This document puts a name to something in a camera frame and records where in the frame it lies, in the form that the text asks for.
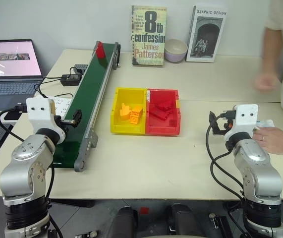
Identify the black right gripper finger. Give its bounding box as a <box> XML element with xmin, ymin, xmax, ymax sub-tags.
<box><xmin>209</xmin><ymin>111</ymin><xmax>221</xmax><ymax>126</ymax></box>
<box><xmin>211</xmin><ymin>123</ymin><xmax>226</xmax><ymax>136</ymax></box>

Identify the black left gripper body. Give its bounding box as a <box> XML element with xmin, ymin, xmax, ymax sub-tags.
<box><xmin>54</xmin><ymin>114</ymin><xmax>74</xmax><ymax>127</ymax></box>

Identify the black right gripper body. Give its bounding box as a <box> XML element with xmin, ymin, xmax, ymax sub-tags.
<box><xmin>218</xmin><ymin>110</ymin><xmax>236</xmax><ymax>130</ymax></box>

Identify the white packet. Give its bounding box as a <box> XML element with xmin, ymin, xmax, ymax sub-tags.
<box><xmin>254</xmin><ymin>119</ymin><xmax>276</xmax><ymax>131</ymax></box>

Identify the person's right hand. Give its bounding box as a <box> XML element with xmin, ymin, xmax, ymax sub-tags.
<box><xmin>253</xmin><ymin>73</ymin><xmax>282</xmax><ymax>92</ymax></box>

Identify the person's left hand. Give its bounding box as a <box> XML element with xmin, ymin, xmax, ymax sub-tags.
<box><xmin>252</xmin><ymin>127</ymin><xmax>283</xmax><ymax>155</ymax></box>

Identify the white power strip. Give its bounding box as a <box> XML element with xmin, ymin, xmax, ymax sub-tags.
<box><xmin>47</xmin><ymin>97</ymin><xmax>73</xmax><ymax>116</ymax></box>

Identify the black power adapter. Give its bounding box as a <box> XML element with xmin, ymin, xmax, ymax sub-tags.
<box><xmin>60</xmin><ymin>73</ymin><xmax>82</xmax><ymax>87</ymax></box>

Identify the black control box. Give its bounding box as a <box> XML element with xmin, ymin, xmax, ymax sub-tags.
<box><xmin>73</xmin><ymin>63</ymin><xmax>89</xmax><ymax>74</ymax></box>

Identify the red toy brick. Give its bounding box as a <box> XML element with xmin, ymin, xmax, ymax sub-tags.
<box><xmin>155</xmin><ymin>100</ymin><xmax>174</xmax><ymax>113</ymax></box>
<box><xmin>149</xmin><ymin>108</ymin><xmax>171</xmax><ymax>120</ymax></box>

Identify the red plastic bin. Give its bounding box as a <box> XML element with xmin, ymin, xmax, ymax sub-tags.
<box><xmin>145</xmin><ymin>88</ymin><xmax>183</xmax><ymax>137</ymax></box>

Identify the yellow plastic bin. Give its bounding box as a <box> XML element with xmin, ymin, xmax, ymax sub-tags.
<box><xmin>110</xmin><ymin>87</ymin><xmax>149</xmax><ymax>136</ymax></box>

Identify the black flat phone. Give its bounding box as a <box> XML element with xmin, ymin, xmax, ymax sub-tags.
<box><xmin>4</xmin><ymin>110</ymin><xmax>23</xmax><ymax>121</ymax></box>

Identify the orange holed cube block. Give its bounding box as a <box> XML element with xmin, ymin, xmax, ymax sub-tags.
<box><xmin>131</xmin><ymin>105</ymin><xmax>143</xmax><ymax>118</ymax></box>
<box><xmin>128</xmin><ymin>114</ymin><xmax>141</xmax><ymax>125</ymax></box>

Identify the red block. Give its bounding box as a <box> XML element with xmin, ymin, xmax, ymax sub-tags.
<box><xmin>95</xmin><ymin>41</ymin><xmax>107</xmax><ymax>59</ymax></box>

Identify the grey open laptop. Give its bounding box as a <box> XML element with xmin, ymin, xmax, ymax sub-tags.
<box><xmin>0</xmin><ymin>39</ymin><xmax>46</xmax><ymax>113</ymax></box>

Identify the lavender and cream bowl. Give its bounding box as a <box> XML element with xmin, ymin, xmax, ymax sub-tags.
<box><xmin>164</xmin><ymin>39</ymin><xmax>189</xmax><ymax>63</ymax></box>

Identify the Graphic Design book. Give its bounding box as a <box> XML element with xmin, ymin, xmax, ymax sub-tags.
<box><xmin>185</xmin><ymin>4</ymin><xmax>227</xmax><ymax>63</ymax></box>

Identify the dark rounded shape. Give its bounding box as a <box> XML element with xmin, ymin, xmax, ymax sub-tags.
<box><xmin>106</xmin><ymin>205</ymin><xmax>139</xmax><ymax>238</ymax></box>
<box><xmin>167</xmin><ymin>202</ymin><xmax>199</xmax><ymax>238</ymax></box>

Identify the green conveyor belt, silver frame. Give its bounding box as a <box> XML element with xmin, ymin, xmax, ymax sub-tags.
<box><xmin>51</xmin><ymin>41</ymin><xmax>122</xmax><ymax>173</ymax></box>

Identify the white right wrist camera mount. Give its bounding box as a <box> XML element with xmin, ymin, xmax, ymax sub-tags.
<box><xmin>224</xmin><ymin>104</ymin><xmax>259</xmax><ymax>141</ymax></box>

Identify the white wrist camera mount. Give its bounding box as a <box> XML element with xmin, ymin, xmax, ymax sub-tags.
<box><xmin>26</xmin><ymin>97</ymin><xmax>66</xmax><ymax>145</ymax></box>
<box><xmin>224</xmin><ymin>104</ymin><xmax>259</xmax><ymax>141</ymax></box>

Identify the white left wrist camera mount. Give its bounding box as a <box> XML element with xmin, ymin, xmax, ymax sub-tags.
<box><xmin>26</xmin><ymin>97</ymin><xmax>66</xmax><ymax>145</ymax></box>

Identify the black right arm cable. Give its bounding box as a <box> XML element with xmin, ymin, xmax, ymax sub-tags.
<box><xmin>205</xmin><ymin>123</ymin><xmax>247</xmax><ymax>206</ymax></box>

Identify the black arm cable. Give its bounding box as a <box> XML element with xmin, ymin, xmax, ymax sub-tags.
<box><xmin>0</xmin><ymin>104</ymin><xmax>64</xmax><ymax>238</ymax></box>
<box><xmin>205</xmin><ymin>123</ymin><xmax>247</xmax><ymax>206</ymax></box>

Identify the black adapter cable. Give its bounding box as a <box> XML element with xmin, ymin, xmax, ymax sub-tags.
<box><xmin>33</xmin><ymin>76</ymin><xmax>74</xmax><ymax>100</ymax></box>

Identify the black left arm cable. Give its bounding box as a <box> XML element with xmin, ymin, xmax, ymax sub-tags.
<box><xmin>0</xmin><ymin>104</ymin><xmax>64</xmax><ymax>238</ymax></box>

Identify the black floor bracket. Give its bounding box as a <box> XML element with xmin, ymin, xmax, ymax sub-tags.
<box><xmin>209</xmin><ymin>212</ymin><xmax>242</xmax><ymax>235</ymax></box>

